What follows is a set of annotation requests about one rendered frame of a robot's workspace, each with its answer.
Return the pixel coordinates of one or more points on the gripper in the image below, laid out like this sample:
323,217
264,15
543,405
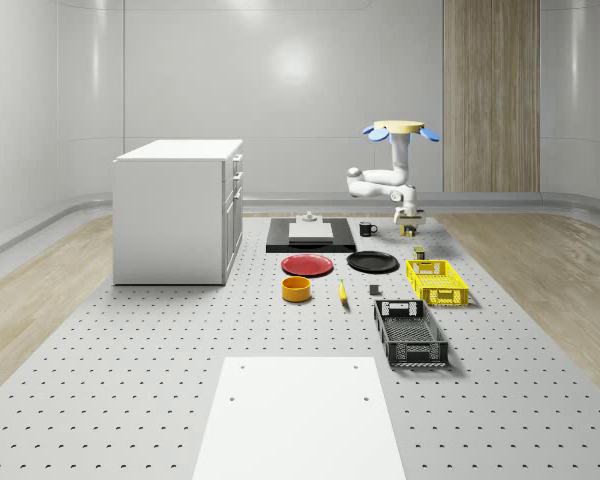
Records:
410,216

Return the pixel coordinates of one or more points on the puzzle cube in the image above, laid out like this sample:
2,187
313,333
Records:
410,232

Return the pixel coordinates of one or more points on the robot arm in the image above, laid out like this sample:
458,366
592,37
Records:
380,176

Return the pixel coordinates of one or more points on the flat-sided can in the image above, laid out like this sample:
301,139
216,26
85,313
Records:
419,253

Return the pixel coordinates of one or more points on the black mug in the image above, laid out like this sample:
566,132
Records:
365,229

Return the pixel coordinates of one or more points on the black plate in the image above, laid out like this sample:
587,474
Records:
372,262

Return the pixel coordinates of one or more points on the yellow basket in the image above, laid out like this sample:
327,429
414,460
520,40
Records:
437,285

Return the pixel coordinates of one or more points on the grey cube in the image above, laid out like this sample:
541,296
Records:
375,289

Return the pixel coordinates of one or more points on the drone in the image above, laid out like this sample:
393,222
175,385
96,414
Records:
399,126

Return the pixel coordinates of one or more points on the banana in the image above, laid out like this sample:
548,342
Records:
343,294

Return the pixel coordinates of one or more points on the red plate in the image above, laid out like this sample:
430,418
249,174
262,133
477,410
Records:
307,265

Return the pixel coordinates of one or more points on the dark grey basket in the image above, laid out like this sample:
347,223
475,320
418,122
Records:
410,330

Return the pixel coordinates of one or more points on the black stove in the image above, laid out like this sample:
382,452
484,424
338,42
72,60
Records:
280,237

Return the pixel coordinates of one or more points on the yellow bowl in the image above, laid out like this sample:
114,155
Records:
296,292

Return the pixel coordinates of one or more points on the white board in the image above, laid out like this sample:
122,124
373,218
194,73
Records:
300,425

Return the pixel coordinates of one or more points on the white cabinet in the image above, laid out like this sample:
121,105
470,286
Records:
170,220

